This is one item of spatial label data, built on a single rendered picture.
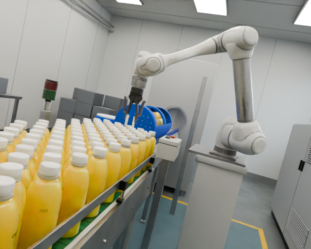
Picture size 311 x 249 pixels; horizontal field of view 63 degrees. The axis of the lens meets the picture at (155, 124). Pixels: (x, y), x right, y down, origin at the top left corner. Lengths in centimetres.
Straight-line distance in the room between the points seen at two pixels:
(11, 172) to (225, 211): 149
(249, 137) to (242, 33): 58
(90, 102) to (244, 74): 415
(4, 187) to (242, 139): 137
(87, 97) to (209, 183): 403
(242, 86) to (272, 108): 514
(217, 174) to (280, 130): 506
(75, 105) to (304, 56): 526
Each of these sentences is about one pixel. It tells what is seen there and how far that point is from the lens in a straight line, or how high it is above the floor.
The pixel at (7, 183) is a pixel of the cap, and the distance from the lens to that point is 45.
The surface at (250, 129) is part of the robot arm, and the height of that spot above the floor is 124.
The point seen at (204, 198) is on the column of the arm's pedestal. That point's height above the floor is 73.
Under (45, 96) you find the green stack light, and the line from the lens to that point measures 141.
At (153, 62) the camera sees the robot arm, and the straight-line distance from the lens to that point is 130.
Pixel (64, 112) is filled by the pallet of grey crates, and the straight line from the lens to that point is 570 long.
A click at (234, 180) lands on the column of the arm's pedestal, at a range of 176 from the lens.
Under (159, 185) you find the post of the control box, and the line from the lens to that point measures 143.
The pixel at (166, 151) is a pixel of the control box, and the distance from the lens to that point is 130.
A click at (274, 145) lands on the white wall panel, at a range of 673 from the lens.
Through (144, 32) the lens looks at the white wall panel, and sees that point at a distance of 743.
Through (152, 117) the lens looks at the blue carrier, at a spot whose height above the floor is 117.
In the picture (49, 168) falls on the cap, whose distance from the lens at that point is 54.
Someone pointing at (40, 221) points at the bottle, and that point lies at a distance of 57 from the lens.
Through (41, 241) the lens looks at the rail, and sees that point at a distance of 55.
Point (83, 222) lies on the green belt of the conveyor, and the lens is 79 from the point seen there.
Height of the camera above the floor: 127
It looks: 5 degrees down
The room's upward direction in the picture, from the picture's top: 13 degrees clockwise
